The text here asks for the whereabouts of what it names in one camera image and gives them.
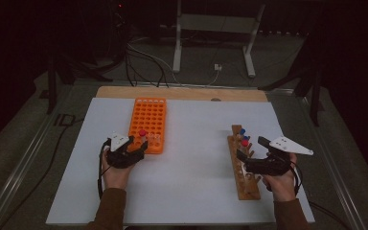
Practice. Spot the red-capped test tube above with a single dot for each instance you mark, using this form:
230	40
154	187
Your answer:
244	143
142	132

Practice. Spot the person's right hand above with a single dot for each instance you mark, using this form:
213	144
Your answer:
282	187

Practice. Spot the wooden test tube rack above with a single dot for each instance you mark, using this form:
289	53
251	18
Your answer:
247	188

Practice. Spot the clear capless test tube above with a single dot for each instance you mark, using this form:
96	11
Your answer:
157	137
151	137

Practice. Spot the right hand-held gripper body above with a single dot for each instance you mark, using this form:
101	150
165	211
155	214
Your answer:
268	166

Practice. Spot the metal floor rail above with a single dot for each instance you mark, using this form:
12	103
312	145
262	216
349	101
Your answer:
16	179
335	166

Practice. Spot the orange test tube rack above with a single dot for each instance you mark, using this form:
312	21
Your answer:
148	118

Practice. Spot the metal stand frame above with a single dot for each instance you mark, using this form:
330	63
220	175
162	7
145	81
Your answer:
215	23

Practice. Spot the person's left hand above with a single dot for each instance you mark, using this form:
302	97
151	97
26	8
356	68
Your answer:
116	179

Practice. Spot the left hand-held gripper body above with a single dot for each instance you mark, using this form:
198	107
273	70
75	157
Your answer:
123	158

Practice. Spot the blue-capped test tube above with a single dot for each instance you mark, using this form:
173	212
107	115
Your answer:
242	131
246	138

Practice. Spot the white table sheet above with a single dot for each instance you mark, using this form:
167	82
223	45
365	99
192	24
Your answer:
198	143

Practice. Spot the dark tripod stand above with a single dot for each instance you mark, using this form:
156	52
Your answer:
310	80

